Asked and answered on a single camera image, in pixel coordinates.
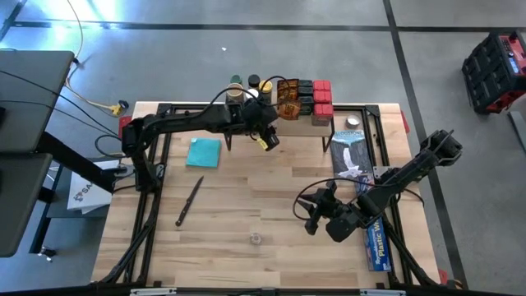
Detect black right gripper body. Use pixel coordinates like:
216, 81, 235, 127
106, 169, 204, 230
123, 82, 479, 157
310, 180, 367, 243

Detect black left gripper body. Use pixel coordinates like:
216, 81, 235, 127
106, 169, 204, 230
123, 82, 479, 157
240, 98, 279, 135

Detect black can yellow lid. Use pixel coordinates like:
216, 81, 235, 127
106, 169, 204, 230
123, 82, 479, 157
258, 80, 274, 104

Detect wooden shelf black legs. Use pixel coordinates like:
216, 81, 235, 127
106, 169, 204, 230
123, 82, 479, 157
221, 85, 335, 153

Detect blue plastic wrap box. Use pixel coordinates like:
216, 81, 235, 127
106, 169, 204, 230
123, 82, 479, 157
353, 174, 393, 273

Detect teal cleaning cloth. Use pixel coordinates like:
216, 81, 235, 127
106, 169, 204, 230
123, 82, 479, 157
186, 137, 223, 169

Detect black kitchen knife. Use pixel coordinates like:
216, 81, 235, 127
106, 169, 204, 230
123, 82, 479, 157
174, 175, 205, 228

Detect black desk support beam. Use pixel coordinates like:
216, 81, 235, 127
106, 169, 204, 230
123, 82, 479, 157
35, 130, 117, 194

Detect black red tool case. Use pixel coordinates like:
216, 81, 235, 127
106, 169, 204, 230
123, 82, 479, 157
460, 29, 526, 115

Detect grey desk top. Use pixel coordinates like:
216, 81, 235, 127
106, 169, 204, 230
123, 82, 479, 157
0, 152, 54, 259
0, 49, 76, 154

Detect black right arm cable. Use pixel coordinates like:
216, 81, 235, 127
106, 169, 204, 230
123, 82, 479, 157
292, 177, 426, 223

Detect silver camera mount bracket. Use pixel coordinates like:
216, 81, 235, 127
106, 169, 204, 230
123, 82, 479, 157
129, 287, 178, 296
358, 289, 407, 296

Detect black aluminium table frame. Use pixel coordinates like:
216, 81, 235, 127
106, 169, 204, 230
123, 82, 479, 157
92, 101, 443, 289

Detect yellow extension cable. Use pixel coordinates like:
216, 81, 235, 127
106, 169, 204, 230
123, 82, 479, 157
64, 0, 129, 118

